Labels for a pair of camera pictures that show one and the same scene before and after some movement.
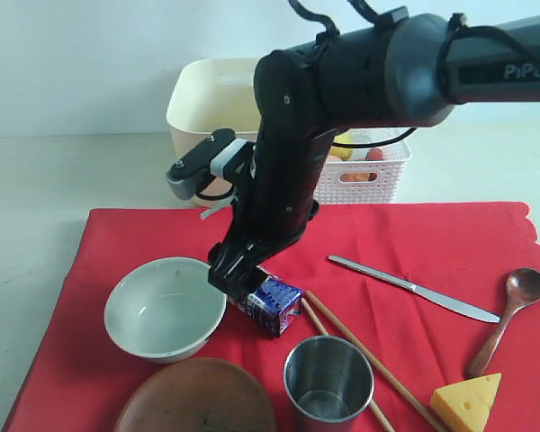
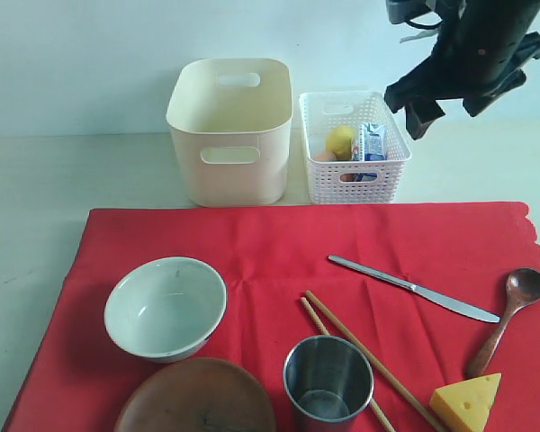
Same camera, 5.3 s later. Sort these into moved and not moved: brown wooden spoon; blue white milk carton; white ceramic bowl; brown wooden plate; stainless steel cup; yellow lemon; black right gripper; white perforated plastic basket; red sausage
Moved: blue white milk carton; black right gripper; red sausage
Not moved: yellow lemon; white ceramic bowl; stainless steel cup; white perforated plastic basket; brown wooden plate; brown wooden spoon
